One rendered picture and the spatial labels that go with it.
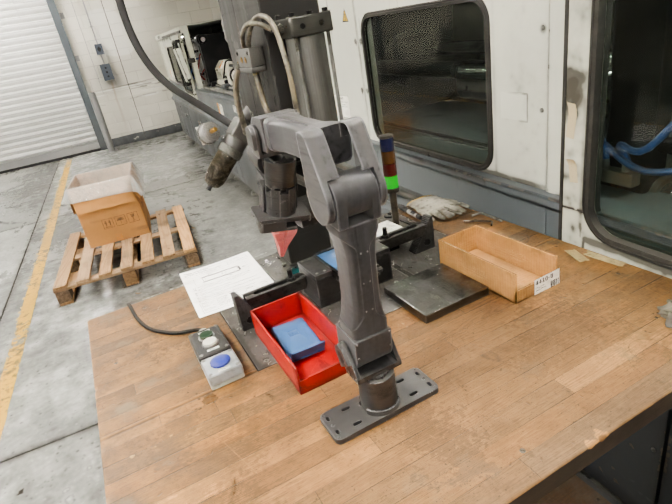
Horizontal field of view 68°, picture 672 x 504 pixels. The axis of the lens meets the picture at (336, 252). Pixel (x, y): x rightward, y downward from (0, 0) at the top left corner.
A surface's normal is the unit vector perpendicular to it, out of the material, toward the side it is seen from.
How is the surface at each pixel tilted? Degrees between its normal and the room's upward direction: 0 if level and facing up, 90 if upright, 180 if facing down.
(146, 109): 90
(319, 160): 64
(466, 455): 0
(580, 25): 90
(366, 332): 95
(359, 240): 95
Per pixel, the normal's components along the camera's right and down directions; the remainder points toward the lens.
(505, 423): -0.16, -0.89
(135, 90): 0.40, 0.33
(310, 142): 0.33, -0.11
